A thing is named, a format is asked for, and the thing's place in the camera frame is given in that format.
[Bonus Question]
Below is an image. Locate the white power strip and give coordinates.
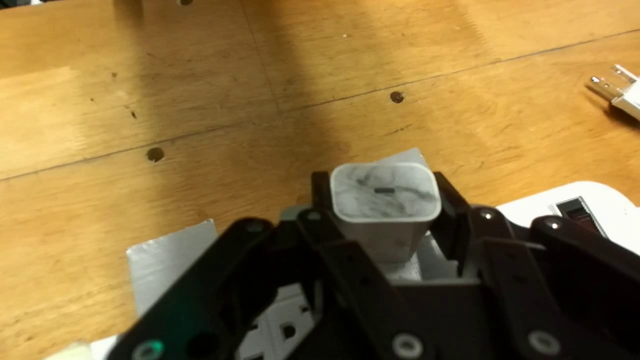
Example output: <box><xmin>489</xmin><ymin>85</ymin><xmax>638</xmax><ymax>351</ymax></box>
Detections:
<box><xmin>62</xmin><ymin>180</ymin><xmax>640</xmax><ymax>360</ymax></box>

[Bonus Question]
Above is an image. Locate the white charger head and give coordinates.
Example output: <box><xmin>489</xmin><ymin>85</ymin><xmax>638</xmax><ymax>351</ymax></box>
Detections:
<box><xmin>329</xmin><ymin>161</ymin><xmax>445</xmax><ymax>271</ymax></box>

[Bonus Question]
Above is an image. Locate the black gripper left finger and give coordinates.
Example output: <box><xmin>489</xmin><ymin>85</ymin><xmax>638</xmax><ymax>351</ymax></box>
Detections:
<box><xmin>107</xmin><ymin>170</ymin><xmax>431</xmax><ymax>360</ymax></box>

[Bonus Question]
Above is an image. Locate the white power cord with plug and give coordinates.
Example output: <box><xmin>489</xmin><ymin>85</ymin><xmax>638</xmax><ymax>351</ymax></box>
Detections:
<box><xmin>584</xmin><ymin>62</ymin><xmax>640</xmax><ymax>124</ymax></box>

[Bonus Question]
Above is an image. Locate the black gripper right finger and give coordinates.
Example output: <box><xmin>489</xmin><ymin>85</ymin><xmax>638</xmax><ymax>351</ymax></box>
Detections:
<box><xmin>431</xmin><ymin>172</ymin><xmax>640</xmax><ymax>360</ymax></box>

